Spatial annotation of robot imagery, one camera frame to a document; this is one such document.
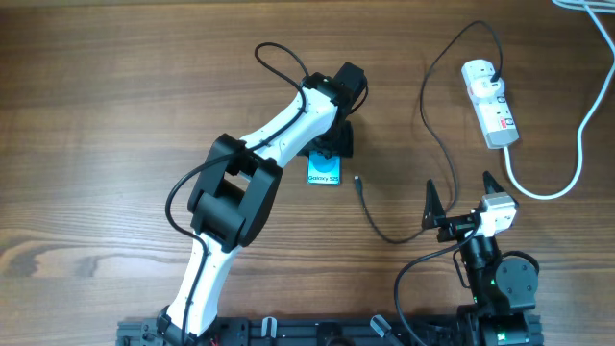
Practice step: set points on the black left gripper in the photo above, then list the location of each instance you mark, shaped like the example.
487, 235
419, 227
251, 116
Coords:
344, 146

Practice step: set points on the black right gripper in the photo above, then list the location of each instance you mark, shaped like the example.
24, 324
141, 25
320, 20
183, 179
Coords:
434, 217

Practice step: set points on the turquoise screen smartphone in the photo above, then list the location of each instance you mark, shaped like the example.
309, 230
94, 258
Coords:
322, 170

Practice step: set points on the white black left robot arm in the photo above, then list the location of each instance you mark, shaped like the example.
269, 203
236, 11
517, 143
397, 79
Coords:
237, 184

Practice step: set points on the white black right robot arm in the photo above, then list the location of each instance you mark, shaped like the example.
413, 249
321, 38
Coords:
503, 284

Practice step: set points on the white charger adapter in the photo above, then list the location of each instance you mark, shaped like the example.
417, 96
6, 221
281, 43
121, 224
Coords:
483, 89

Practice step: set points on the white power strip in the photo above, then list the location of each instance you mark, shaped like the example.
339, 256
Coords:
495, 118

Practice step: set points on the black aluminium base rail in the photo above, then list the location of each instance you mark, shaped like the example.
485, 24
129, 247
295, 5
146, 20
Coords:
378, 330

